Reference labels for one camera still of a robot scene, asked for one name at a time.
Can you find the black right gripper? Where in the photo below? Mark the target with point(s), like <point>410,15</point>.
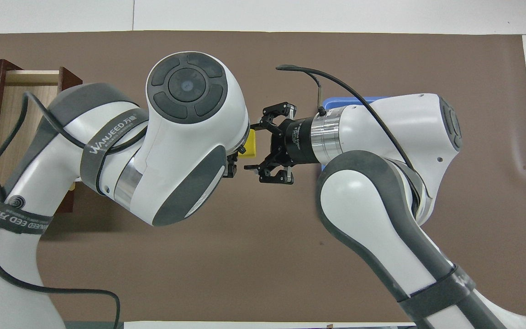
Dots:
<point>299,140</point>

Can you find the yellow block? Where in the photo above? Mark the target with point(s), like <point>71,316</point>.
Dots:
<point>248,144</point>

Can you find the wooden drawer with dark front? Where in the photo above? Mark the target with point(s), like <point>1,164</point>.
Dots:
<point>39,87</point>

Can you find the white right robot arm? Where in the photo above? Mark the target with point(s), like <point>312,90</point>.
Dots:
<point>381,205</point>

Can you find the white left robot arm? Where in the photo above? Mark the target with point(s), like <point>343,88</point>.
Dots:
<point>176,146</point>

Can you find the brown table mat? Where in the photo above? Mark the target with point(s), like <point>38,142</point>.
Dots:
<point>244,256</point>

